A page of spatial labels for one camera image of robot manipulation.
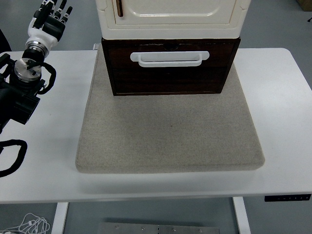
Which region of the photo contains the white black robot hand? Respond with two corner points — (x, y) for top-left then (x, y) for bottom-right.
(25, 0), (73, 47)

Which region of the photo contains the dark wooden drawer housing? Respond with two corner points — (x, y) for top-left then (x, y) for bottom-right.
(101, 36), (242, 97)

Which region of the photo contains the beige fabric mat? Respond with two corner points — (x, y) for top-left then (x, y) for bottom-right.
(75, 47), (266, 174)

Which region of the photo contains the brown cabinet door handle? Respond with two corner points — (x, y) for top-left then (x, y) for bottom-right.
(115, 0), (125, 18)

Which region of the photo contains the white table leg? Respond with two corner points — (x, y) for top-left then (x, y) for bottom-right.
(51, 202), (70, 234)
(232, 196), (252, 234)

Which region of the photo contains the white cable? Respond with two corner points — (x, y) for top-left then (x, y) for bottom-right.
(0, 213), (51, 234)

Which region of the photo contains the white drawer handle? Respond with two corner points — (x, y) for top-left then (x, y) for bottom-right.
(130, 50), (210, 68)

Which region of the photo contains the cream cabinet with door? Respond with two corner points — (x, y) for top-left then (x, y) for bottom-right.
(96, 0), (252, 41)

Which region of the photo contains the cardboard box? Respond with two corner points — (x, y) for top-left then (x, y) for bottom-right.
(296, 0), (312, 12)

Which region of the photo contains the black table control panel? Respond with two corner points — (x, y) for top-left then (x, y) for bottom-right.
(264, 194), (312, 202)

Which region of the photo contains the dark wooden drawer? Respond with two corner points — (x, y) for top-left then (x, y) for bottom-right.
(103, 41), (238, 70)

